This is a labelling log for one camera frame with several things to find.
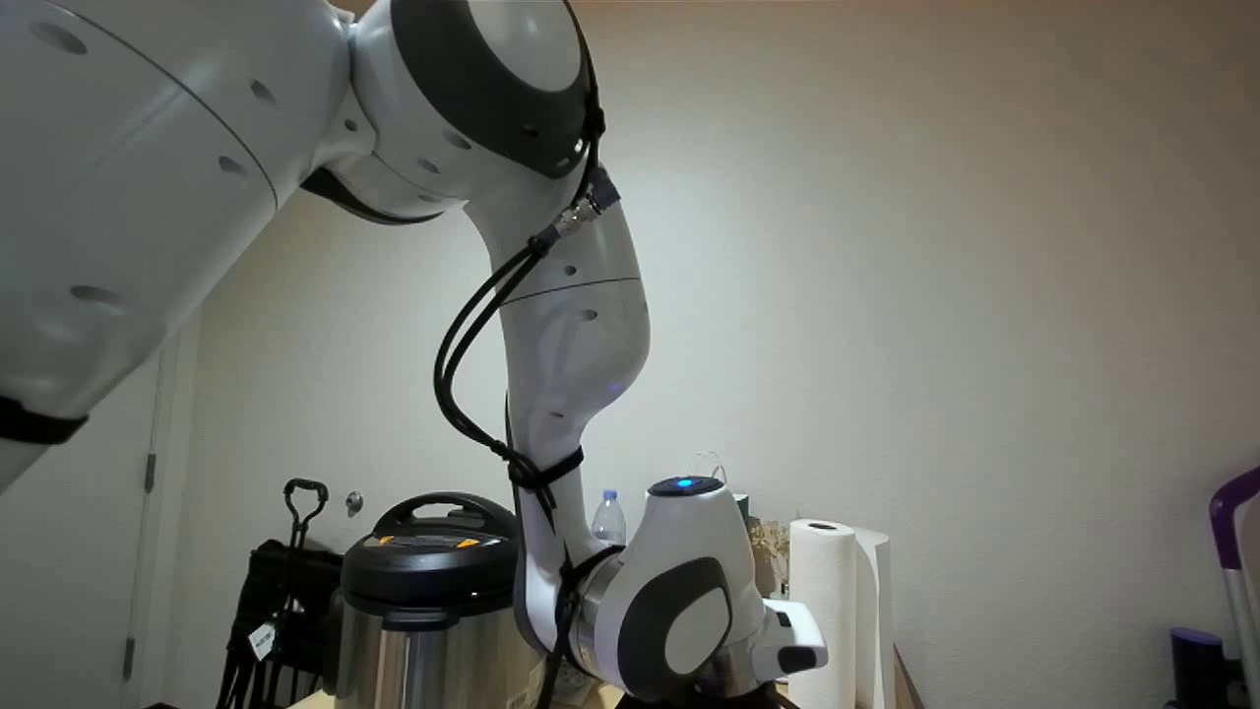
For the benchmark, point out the white paper towel roll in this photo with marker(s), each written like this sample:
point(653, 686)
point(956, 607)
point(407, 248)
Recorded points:
point(846, 615)

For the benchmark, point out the upright stick vacuum cleaner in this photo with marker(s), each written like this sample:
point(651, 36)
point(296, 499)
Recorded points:
point(1226, 526)

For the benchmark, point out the white door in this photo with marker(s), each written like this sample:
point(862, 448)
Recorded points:
point(78, 565)

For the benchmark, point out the brown paper bag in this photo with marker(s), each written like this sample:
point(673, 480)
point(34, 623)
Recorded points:
point(773, 557)

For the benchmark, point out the black steel pressure cooker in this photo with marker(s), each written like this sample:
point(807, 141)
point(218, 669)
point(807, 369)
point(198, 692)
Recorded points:
point(420, 565)

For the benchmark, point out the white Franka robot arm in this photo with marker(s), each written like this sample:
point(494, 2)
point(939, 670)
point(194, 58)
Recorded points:
point(130, 161)

